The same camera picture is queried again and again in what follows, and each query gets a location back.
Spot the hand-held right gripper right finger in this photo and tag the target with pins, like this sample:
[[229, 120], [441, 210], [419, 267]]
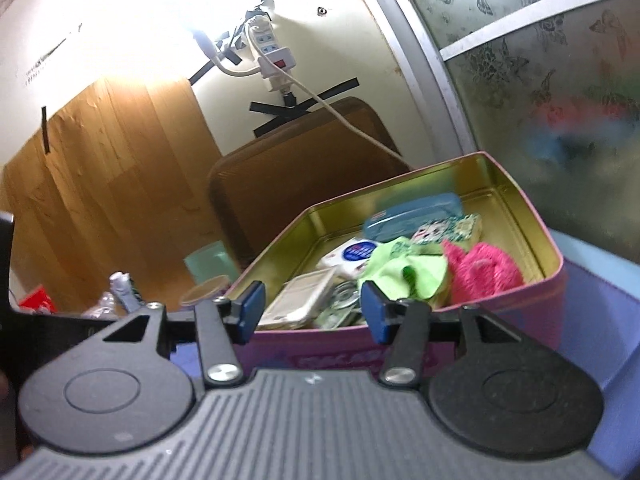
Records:
[[375, 317]]

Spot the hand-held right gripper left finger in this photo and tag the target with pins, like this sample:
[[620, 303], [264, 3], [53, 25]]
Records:
[[250, 310]]

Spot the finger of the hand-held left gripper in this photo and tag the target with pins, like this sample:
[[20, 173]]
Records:
[[60, 322]]

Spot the green patterned tissue packet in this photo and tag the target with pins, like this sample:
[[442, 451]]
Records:
[[340, 319]]

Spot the small glass jar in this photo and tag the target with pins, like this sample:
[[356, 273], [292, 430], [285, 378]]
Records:
[[344, 297]]

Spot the green cloth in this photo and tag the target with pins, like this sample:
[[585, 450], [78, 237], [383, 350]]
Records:
[[405, 272]]

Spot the white wipe pack blue label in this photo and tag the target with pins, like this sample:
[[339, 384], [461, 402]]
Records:
[[350, 255]]

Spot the pink tin box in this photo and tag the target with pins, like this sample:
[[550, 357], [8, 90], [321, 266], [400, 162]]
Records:
[[500, 320]]

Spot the red snack box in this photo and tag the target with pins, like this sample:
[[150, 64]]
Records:
[[35, 301]]

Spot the round can beige lid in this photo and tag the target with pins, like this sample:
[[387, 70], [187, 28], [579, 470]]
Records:
[[202, 292]]

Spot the mint green mug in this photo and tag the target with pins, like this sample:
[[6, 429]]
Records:
[[210, 260]]

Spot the green and white drink carton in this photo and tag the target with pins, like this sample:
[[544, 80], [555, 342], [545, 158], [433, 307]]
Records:
[[124, 290]]

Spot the small printed tissue packet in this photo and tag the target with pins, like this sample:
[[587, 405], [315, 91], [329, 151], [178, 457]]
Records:
[[432, 232], [467, 227]]

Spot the blue plastic box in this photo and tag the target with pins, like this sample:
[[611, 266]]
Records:
[[415, 215]]

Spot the pink knitted cloth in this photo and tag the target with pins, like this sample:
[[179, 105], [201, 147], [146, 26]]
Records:
[[482, 272]]

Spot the short black tape strip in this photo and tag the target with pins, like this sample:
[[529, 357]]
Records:
[[46, 130]]

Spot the brown chair back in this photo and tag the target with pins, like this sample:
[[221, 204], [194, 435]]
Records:
[[300, 170]]

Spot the black tape cross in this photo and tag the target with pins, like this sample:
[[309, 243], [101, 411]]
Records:
[[300, 107]]

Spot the white usb lamp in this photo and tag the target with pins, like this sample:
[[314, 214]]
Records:
[[220, 62]]

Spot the black tape strips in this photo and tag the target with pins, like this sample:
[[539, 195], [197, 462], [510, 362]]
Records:
[[230, 55]]

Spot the white power strip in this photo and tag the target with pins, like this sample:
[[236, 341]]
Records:
[[272, 55]]

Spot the frosted butterfly glass door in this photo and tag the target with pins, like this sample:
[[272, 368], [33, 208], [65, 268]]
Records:
[[525, 60]]

